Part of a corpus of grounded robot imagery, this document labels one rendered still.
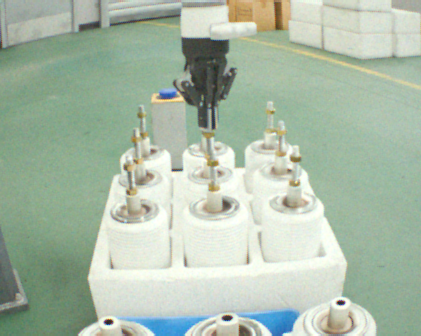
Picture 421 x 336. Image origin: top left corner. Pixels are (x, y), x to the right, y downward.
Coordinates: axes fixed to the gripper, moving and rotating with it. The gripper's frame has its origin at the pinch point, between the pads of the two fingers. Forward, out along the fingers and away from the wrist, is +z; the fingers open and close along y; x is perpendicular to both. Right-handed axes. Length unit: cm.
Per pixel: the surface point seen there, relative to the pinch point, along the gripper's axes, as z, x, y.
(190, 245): 14.4, 7.8, 13.1
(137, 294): 19.9, 5.4, 22.5
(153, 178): 9.7, -6.1, 7.2
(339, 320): 8.3, 38.2, 22.0
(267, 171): 9.7, 6.8, -6.6
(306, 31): 25, -147, -269
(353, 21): 10, -97, -254
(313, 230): 12.6, 21.5, 1.1
